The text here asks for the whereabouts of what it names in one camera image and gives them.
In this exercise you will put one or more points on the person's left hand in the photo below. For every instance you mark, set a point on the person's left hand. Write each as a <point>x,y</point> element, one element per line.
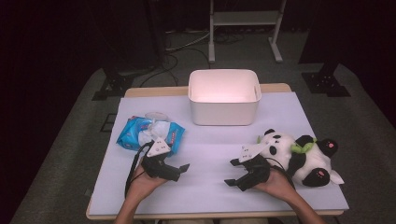
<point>140,185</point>

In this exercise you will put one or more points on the white metal stand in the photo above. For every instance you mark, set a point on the white metal stand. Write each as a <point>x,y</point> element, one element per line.
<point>246,18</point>

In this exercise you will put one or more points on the white plastic storage box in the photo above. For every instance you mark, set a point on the white plastic storage box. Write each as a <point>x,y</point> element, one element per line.
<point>224,109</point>

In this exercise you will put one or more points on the black stand base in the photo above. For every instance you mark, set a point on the black stand base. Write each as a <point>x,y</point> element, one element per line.
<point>325,84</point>
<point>113,85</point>

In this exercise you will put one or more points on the pale lavender table mat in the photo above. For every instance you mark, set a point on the pale lavender table mat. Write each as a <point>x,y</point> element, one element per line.
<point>205,186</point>

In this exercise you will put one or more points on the blue wet wipes pack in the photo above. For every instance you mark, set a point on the blue wet wipes pack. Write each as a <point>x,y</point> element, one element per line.
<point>129,137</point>

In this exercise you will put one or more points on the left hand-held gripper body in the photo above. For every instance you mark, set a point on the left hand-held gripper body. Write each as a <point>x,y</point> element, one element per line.
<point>155,149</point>

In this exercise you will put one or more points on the white wet wipe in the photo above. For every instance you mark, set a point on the white wet wipe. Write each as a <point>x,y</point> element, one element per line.
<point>154,130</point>

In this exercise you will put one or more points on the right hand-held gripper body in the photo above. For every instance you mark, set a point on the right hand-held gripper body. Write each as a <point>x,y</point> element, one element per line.
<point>260,169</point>

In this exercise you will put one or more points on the panda plush toy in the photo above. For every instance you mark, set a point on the panda plush toy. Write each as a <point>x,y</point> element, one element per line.
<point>306,161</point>

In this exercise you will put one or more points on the person's right hand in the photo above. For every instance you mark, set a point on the person's right hand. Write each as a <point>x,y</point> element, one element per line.
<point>278,183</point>

